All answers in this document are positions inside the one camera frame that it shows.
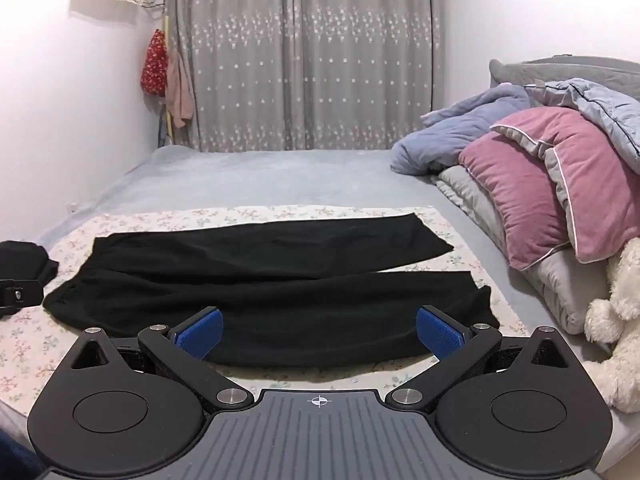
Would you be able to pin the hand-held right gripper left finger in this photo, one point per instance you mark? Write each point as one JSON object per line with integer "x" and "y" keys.
{"x": 201, "y": 336}

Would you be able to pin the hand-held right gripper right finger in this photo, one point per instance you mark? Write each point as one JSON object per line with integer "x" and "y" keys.
{"x": 436, "y": 336}

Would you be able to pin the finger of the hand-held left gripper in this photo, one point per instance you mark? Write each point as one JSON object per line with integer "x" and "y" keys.
{"x": 22, "y": 295}

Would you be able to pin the black pants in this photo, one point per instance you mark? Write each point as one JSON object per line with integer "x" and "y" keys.
{"x": 250, "y": 270}

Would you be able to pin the black folded cloth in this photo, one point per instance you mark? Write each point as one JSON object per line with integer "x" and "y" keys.
{"x": 25, "y": 260}

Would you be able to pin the floral printed blanket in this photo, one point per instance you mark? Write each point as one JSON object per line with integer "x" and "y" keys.
{"x": 45, "y": 350}

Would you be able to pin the pink pillow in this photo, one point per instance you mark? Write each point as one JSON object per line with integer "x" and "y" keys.
{"x": 520, "y": 195}

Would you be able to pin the white plush toy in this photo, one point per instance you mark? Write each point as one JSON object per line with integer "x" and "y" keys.
{"x": 622, "y": 310}

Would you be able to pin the grey bed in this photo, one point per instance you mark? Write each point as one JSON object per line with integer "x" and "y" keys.
{"x": 300, "y": 175}

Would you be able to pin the pink hanging cloth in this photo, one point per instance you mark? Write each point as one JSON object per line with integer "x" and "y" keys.
{"x": 179, "y": 90}

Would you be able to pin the red floral bag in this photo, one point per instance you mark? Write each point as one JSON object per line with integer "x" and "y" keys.
{"x": 154, "y": 67}

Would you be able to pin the light blue piped quilt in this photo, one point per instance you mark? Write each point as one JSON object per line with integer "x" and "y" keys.
{"x": 605, "y": 105}

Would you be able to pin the grey star-patterned curtain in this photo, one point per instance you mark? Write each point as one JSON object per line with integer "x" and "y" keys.
{"x": 310, "y": 60}

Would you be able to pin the yellow stick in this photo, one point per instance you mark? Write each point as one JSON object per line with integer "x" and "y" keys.
{"x": 168, "y": 35}

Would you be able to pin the grey headboard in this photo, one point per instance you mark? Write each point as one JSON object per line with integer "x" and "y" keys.
{"x": 575, "y": 67}

